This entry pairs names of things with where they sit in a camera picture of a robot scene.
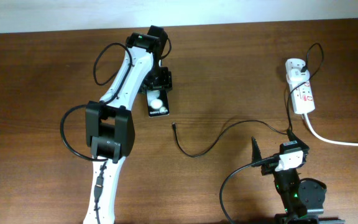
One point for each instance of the white power strip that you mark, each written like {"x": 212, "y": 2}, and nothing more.
{"x": 301, "y": 94}

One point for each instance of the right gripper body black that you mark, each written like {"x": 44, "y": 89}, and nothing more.
{"x": 269, "y": 167}

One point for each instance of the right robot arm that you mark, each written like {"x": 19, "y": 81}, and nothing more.
{"x": 302, "y": 198}

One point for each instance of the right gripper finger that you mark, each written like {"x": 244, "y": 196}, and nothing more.
{"x": 292, "y": 137}
{"x": 256, "y": 154}

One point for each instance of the white USB charger adapter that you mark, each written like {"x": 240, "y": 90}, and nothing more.
{"x": 295, "y": 75}

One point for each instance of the black flip smartphone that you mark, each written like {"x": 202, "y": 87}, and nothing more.
{"x": 157, "y": 103}

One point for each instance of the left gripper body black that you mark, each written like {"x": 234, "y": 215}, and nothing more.
{"x": 158, "y": 78}

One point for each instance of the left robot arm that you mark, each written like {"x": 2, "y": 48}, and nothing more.
{"x": 110, "y": 132}

